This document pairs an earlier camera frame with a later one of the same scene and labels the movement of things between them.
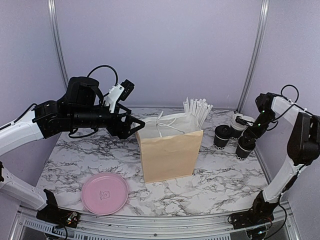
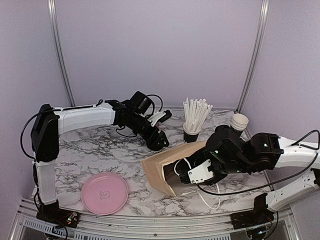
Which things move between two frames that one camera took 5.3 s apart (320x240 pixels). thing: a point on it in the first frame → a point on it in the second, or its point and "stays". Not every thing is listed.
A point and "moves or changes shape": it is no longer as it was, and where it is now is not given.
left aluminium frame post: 51,5 stays
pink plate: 105,193 stays
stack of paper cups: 237,128 stays
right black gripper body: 259,131 → 215,182
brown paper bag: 169,157 moves or changes shape
